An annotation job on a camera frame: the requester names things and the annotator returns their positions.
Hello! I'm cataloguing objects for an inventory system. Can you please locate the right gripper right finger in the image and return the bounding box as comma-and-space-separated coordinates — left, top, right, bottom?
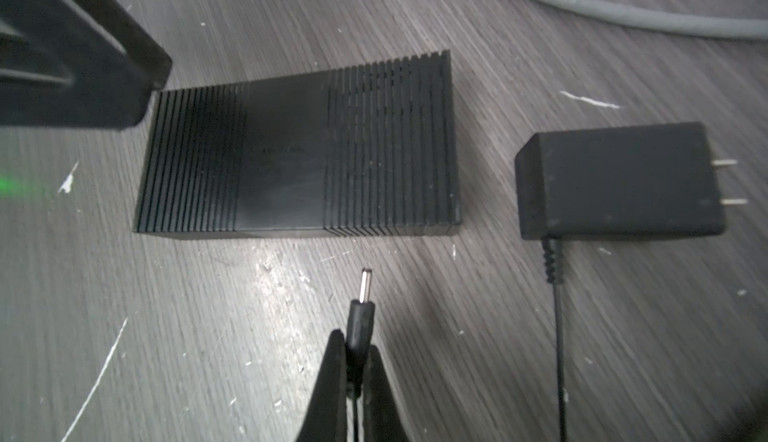
362, 345, 410, 442

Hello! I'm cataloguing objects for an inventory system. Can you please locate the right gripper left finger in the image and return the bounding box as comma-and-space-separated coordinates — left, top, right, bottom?
296, 329, 348, 442

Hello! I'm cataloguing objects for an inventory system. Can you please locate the grey coiled ethernet cable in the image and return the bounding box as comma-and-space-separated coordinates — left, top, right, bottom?
461, 0, 768, 42

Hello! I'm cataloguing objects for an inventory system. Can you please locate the small black adapter with cable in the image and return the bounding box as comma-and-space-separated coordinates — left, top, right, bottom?
514, 122, 748, 441

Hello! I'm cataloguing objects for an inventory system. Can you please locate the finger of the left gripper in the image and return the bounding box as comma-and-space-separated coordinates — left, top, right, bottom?
1, 0, 172, 130

